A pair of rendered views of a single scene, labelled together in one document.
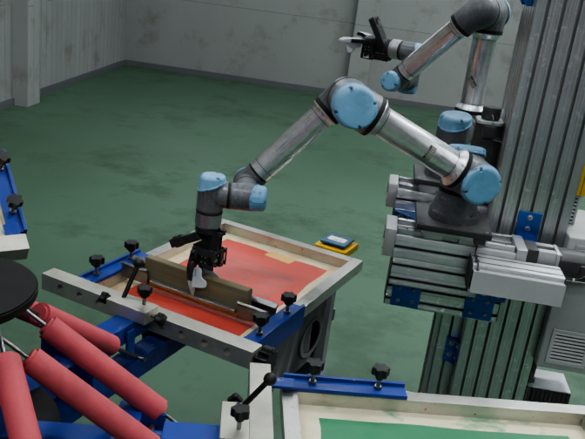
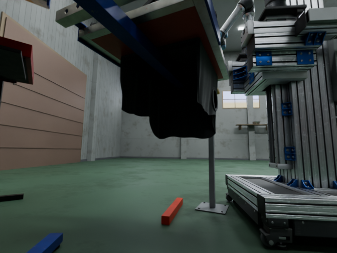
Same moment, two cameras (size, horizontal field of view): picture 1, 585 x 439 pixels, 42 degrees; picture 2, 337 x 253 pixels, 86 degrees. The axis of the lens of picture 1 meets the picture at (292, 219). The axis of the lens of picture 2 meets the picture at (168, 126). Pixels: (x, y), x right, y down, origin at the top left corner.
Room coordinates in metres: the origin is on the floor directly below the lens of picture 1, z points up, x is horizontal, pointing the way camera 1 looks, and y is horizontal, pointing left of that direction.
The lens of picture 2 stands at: (1.17, 0.17, 0.44)
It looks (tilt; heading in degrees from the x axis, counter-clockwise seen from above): 8 degrees up; 0
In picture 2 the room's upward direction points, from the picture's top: 1 degrees clockwise
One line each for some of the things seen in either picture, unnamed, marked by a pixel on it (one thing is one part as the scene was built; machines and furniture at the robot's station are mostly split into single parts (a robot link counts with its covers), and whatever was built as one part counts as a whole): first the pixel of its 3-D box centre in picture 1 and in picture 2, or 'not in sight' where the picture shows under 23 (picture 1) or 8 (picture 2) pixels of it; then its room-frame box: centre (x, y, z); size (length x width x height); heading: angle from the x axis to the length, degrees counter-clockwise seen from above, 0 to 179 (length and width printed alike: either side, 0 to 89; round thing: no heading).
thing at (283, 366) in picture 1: (283, 344); (203, 91); (2.16, -0.02, 0.77); 0.46 x 0.09 x 0.36; 155
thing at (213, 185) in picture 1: (211, 193); not in sight; (1.99, 0.23, 1.31); 0.09 x 0.08 x 0.11; 96
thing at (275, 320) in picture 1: (272, 331); (208, 19); (1.86, 0.02, 0.97); 0.30 x 0.05 x 0.07; 155
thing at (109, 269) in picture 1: (113, 274); (105, 48); (2.09, 0.52, 0.97); 0.30 x 0.05 x 0.07; 155
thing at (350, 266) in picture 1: (231, 277); (170, 59); (2.19, 0.17, 0.97); 0.79 x 0.58 x 0.04; 155
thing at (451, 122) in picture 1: (453, 131); not in sight; (2.70, -0.54, 1.42); 0.13 x 0.12 x 0.14; 149
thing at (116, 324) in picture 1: (117, 330); not in sight; (1.68, 0.40, 1.02); 0.17 x 0.06 x 0.05; 155
